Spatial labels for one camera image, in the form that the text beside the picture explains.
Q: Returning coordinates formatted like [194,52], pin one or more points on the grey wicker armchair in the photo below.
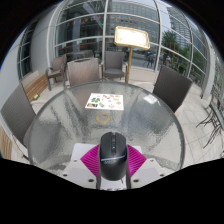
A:
[58,65]

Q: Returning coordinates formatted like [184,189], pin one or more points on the green metal folding table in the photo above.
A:
[216,116]

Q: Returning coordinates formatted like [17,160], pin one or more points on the white printed mouse pad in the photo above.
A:
[81,148]

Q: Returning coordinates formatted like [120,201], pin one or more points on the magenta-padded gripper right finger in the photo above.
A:
[136,161]

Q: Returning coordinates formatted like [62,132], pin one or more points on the colourful printed menu card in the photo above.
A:
[105,101]

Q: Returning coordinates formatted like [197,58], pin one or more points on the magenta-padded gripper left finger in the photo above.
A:
[90,161]

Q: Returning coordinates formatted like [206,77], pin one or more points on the grey wicker chair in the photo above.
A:
[114,61]
[171,86]
[15,113]
[83,71]

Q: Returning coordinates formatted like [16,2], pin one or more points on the black computer mouse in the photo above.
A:
[113,156]

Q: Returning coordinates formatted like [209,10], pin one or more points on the gold framed menu stand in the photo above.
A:
[131,36]

